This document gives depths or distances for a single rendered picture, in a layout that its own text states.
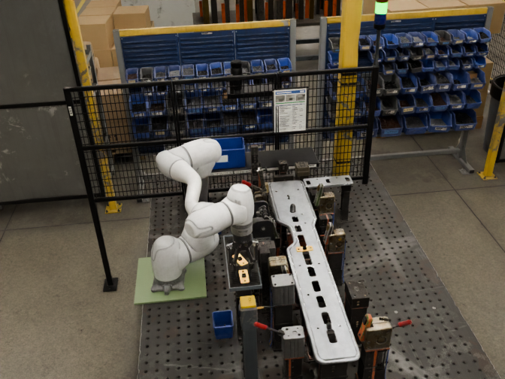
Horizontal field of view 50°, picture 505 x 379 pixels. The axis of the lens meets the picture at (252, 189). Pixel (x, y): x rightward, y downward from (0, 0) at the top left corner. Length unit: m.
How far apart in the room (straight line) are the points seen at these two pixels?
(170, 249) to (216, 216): 0.88
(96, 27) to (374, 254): 4.54
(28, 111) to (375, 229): 2.84
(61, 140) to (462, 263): 3.32
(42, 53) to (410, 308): 3.15
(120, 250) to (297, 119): 1.87
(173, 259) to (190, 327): 0.36
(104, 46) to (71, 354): 3.99
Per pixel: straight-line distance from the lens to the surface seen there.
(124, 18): 7.08
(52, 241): 4.82
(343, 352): 2.30
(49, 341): 3.96
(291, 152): 3.55
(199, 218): 2.02
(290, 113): 3.49
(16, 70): 4.58
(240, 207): 2.08
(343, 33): 3.43
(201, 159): 2.58
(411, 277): 3.14
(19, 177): 5.01
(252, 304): 2.25
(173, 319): 2.87
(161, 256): 2.89
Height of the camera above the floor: 2.73
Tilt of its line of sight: 32 degrees down
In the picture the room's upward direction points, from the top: 2 degrees counter-clockwise
